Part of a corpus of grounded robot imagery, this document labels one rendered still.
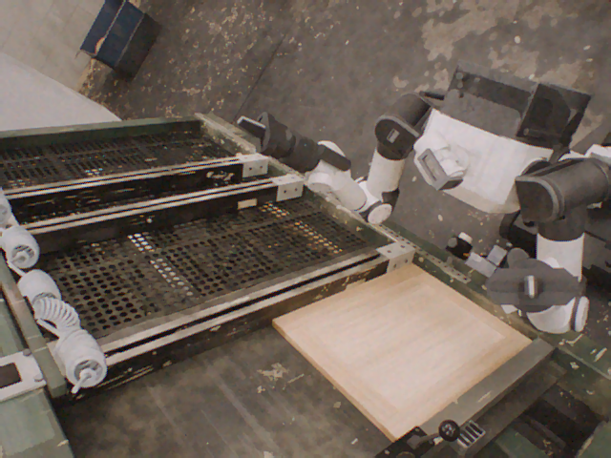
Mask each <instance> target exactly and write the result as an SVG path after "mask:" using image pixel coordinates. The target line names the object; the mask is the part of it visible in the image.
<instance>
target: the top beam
mask: <svg viewBox="0 0 611 458"><path fill-rule="evenodd" d="M25 349H26V347H25V345H24V343H23V341H22V339H21V337H20V334H19V332H18V330H17V328H16V326H15V323H14V321H13V319H12V317H11V314H10V312H9V310H8V308H7V307H6V304H5V302H4V300H3V298H2V293H1V291H0V359H1V358H4V357H7V356H9V355H11V354H15V353H18V352H21V351H23V350H25ZM0 458H75V456H74V453H73V451H72V449H71V447H70V444H69V442H68V440H67V438H66V436H65V433H64V431H63V429H62V427H61V426H60V424H59V422H58V420H57V416H56V413H55V411H54V409H53V406H52V403H51V402H50V400H49V398H48V396H47V393H46V391H45V389H44V387H43V386H41V387H39V388H36V389H34V390H32V391H29V392H28V393H25V394H22V395H20V396H14V397H12V398H10V399H8V400H6V401H3V402H0Z"/></svg>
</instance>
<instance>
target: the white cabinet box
mask: <svg viewBox="0 0 611 458"><path fill-rule="evenodd" d="M112 121H121V120H120V119H119V118H117V117H116V116H115V115H114V114H113V113H111V112H110V111H109V110H107V109H106V108H105V107H102V106H100V105H98V104H96V103H95V102H93V101H92V100H91V99H89V98H87V97H86V96H84V95H82V94H79V93H77V92H76V91H74V90H73V89H71V88H67V87H66V86H64V85H62V84H60V83H58V82H56V81H55V80H53V79H52V78H50V77H48V76H47V75H45V74H43V73H41V72H39V71H36V70H35V69H33V68H31V67H29V66H28V65H26V64H24V63H22V62H20V61H18V60H17V59H16V58H14V57H12V56H10V55H8V54H7V53H5V52H0V131H3V130H14V129H26V128H38V127H51V126H63V125H74V124H87V123H99V122H112Z"/></svg>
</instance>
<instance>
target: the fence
mask: <svg viewBox="0 0 611 458"><path fill-rule="evenodd" d="M554 350H555V348H554V347H553V346H551V345H549V344H548V343H546V342H545V341H544V340H542V339H541V338H540V337H537V338H536V339H535V340H533V341H532V342H530V343H529V344H527V345H526V346H525V347H523V348H522V350H520V351H519V352H518V353H517V354H516V355H515V356H513V357H512V358H511V359H509V360H508V361H507V362H505V363H504V364H501V365H499V366H498V367H497V368H495V369H494V371H492V372H491V373H490V374H488V375H487V376H486V377H484V378H483V379H482V380H480V381H479V382H478V383H476V384H475V385H473V386H472V387H470V388H469V389H468V390H466V391H465V392H464V393H462V394H461V396H459V397H458V398H457V399H455V400H454V401H453V402H450V403H449V404H447V405H446V406H444V407H443V408H442V409H440V410H439V411H437V412H436V413H435V414H433V416H432V417H430V418H429V419H428V420H426V422H425V423H423V424H422V425H421V426H419V427H420V428H421V429H422V430H424V431H425V432H426V433H427V434H431V433H434V432H436V431H438V428H439V425H440V424H441V422H443V421H444V420H453V421H455V422H456V423H457V424H458V425H459V428H461V427H462V426H463V425H466V424H467V423H468V422H470V421H471V420H472V422H473V423H474V422H475V421H476V420H477V419H479V418H480V417H481V416H482V415H484V414H485V412H486V411H487V410H489V409H490V408H491V407H492V406H494V405H495V404H496V403H497V402H498V401H500V400H501V399H502V398H503V397H504V396H506V395H507V394H508V393H509V392H510V391H512V390H513V389H515V388H516V387H517V386H518V385H519V384H521V383H522V382H523V381H524V380H525V379H527V378H528V377H529V376H530V375H531V374H533V373H534V372H535V371H536V370H537V369H539V368H540V367H541V366H542V365H543V364H544V363H545V362H546V361H548V360H549V359H550V357H551V355H552V354H553V352H554ZM434 441H435V445H434V447H433V448H431V449H430V450H429V451H428V452H426V453H425V454H424V455H421V456H420V457H419V458H431V457H432V456H433V455H434V454H435V453H437V452H438V451H439V450H441V449H442V448H443V447H444V446H446V445H447V444H448V443H449V442H447V441H445V440H443V439H442V438H441V437H438V438H435V439H434Z"/></svg>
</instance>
